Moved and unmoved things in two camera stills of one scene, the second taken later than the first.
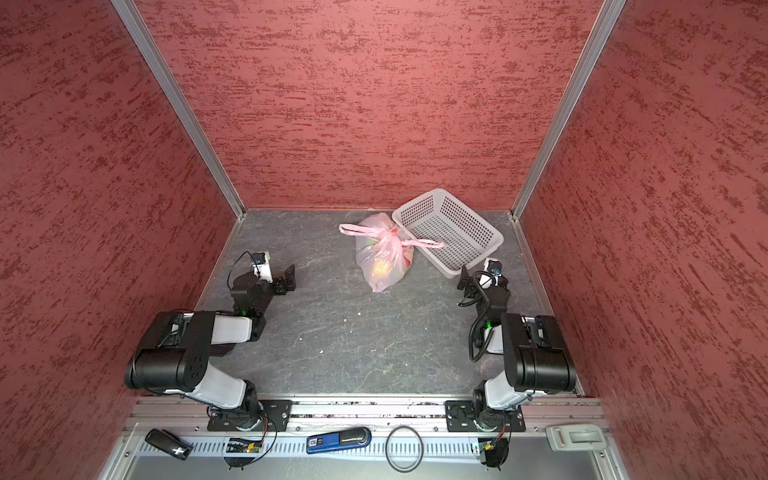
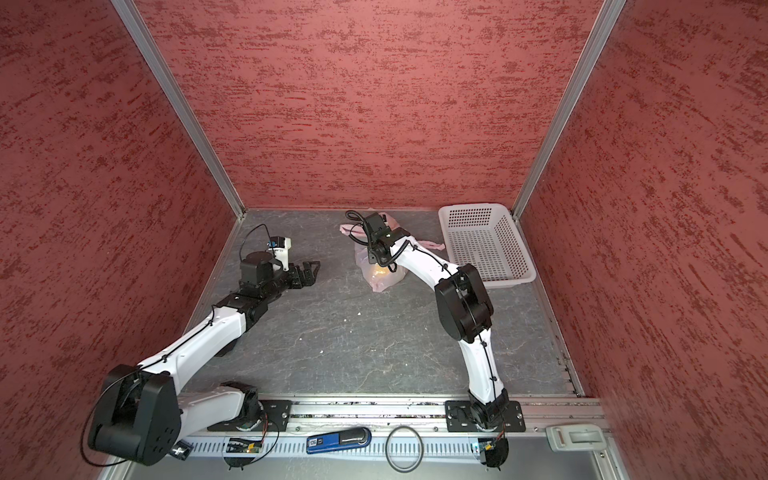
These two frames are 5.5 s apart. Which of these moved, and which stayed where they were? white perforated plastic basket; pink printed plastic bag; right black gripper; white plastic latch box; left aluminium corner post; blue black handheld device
Moved: white perforated plastic basket; right black gripper
Stayed: blue black handheld device; white plastic latch box; pink printed plastic bag; left aluminium corner post
